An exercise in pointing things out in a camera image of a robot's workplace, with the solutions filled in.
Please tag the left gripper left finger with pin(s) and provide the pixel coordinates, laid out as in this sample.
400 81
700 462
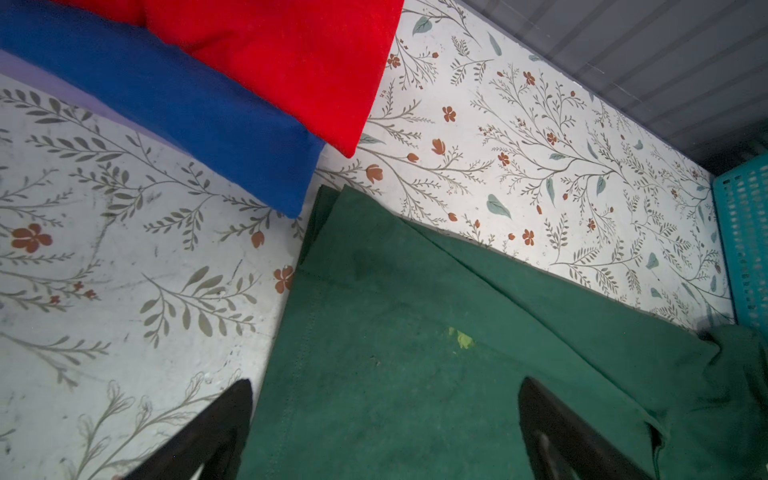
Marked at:
208 447

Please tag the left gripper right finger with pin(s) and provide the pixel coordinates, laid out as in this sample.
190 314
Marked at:
561 445

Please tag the lavender folded t-shirt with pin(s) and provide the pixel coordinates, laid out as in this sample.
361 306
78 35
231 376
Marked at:
39 79

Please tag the blue folded t-shirt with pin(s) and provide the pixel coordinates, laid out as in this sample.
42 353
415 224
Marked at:
211 117

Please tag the green t-shirt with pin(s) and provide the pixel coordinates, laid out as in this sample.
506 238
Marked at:
401 353

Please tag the teal plastic laundry basket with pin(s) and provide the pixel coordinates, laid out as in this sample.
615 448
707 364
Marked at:
740 197

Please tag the red folded t-shirt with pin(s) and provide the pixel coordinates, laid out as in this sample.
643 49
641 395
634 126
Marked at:
321 62

